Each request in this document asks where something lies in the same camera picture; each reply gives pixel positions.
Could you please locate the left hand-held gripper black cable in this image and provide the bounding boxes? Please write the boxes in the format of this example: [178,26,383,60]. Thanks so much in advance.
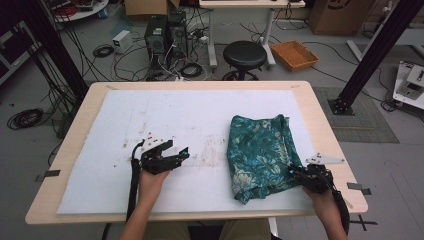
[125,141,145,223]

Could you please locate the dark shelf rack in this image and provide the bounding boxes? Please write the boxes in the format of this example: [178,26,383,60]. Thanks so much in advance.
[0,19,43,85]

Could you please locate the white machine on floor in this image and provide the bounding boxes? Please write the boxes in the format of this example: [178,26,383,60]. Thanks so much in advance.
[392,60,424,111]

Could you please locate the black computer tower green label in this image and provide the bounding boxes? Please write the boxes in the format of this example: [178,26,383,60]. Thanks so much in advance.
[144,14,169,70]

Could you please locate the wooden tray on floor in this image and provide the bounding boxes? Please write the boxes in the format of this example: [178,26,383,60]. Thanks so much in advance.
[270,39,320,73]

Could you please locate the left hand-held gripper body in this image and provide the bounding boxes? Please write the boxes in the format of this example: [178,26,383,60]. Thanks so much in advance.
[137,132,184,175]

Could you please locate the black metal stand post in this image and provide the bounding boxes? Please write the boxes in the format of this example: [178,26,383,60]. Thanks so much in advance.
[328,0,424,116]
[14,0,90,101]

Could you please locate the hand-held gripper black cable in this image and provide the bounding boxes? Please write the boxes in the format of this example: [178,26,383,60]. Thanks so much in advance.
[125,141,145,223]
[329,187,351,235]

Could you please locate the teal floral short-sleeve shirt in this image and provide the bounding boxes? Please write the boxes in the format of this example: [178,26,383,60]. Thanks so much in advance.
[226,114,305,206]

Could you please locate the black tape cross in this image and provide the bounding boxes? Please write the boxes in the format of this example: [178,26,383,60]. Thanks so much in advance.
[355,214,379,232]

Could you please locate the black round stool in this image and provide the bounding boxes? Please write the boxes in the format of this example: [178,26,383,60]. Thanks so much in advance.
[221,40,268,82]

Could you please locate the black cable coil by towers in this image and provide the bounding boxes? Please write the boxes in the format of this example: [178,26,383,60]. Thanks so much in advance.
[179,62,204,79]

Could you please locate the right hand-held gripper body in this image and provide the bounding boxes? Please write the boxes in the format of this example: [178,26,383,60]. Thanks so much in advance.
[299,152,346,194]

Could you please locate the large cardboard box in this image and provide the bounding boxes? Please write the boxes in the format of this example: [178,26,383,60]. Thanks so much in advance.
[308,0,377,36]

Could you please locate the grey floor mat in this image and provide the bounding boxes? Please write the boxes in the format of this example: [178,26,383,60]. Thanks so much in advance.
[313,86,400,144]

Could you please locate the large black cable coil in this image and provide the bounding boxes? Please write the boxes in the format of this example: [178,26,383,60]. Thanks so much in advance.
[7,108,45,131]

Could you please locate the round white table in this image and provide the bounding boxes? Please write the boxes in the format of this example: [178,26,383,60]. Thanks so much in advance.
[43,0,110,24]

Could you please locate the person's right hand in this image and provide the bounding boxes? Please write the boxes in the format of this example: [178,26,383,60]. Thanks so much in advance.
[302,186,338,224]

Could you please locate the person's khaki trouser legs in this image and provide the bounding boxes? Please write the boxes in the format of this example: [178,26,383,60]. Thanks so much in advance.
[143,218,272,240]

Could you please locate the small black cable coil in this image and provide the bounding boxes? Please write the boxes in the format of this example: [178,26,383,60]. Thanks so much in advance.
[92,44,115,59]

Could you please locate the person's left hand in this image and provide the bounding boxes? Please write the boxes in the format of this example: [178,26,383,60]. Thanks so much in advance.
[137,168,172,205]

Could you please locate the small white box device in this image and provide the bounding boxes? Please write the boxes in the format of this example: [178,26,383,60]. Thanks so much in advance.
[112,29,134,54]

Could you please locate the white desk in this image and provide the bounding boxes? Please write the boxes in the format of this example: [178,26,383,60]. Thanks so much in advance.
[198,0,306,68]

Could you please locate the small cardboard box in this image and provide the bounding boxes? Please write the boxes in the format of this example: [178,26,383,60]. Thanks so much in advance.
[124,0,181,17]

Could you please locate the right hand-held gripper black cable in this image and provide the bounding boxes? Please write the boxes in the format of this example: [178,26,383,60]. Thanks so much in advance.
[329,187,351,235]

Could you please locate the black tape strip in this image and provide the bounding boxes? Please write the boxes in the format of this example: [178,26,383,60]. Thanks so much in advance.
[346,182,372,196]
[35,169,62,183]

